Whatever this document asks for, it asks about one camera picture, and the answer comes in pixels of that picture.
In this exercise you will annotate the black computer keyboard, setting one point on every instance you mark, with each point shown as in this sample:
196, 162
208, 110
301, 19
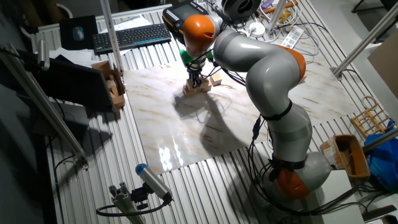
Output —
130, 37

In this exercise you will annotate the low aluminium strut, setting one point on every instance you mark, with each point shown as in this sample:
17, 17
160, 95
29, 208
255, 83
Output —
382, 138

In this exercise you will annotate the wooden stick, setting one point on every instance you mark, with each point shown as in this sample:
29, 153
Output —
280, 7

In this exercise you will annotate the blue fabric bag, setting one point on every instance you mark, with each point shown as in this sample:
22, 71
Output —
382, 161

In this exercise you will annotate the black camera clamp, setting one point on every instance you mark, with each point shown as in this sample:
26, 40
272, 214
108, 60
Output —
140, 196

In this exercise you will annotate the orange black teach pendant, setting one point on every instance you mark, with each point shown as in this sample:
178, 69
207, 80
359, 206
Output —
172, 14

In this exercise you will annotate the long diagonal aluminium strut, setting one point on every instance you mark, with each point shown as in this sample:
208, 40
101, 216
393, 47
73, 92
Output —
46, 106

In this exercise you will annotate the black mouse pad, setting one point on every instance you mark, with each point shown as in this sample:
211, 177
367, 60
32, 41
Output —
91, 34

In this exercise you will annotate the black round fan housing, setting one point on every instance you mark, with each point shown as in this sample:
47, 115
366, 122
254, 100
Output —
242, 7

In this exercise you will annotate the flat cardboard sheet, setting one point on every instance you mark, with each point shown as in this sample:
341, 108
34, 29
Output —
385, 68

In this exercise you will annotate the dark computer mouse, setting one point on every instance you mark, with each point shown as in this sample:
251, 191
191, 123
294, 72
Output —
78, 33

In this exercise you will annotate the aluminium profile post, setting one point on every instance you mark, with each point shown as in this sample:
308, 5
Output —
363, 42

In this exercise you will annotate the brown cardboard box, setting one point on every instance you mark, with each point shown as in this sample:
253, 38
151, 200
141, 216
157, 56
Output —
357, 161

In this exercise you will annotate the white marble pattern sheet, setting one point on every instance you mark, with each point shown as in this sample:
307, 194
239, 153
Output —
174, 130

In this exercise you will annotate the white power strip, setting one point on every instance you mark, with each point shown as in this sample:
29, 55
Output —
292, 36

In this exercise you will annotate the black flat monitor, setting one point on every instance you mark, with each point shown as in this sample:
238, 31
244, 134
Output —
71, 84

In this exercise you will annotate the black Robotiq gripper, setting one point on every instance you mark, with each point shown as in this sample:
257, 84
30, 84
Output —
194, 74

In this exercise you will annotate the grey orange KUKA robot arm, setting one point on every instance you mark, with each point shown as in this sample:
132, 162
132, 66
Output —
270, 74

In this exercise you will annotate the upright aluminium strut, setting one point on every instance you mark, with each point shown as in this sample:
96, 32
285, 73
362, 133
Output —
112, 37

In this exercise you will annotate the open cardboard box with wood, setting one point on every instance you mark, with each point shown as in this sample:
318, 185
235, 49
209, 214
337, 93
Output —
102, 67

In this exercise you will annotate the white round socket hub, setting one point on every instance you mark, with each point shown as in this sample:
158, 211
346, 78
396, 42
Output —
257, 29

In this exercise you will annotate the white box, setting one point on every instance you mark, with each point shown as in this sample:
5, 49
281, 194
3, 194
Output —
339, 199

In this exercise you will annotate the silver camera on strut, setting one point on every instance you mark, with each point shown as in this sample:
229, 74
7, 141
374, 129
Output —
43, 54

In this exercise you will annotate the small wooden rack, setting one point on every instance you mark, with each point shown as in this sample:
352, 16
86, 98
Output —
360, 124

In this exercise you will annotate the silver camera with blue end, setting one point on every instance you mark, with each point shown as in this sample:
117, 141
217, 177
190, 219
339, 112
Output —
154, 182

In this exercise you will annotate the short aluminium profile stand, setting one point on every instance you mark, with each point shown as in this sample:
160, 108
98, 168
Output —
124, 202

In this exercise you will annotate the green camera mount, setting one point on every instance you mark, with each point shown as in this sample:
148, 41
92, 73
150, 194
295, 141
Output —
185, 58

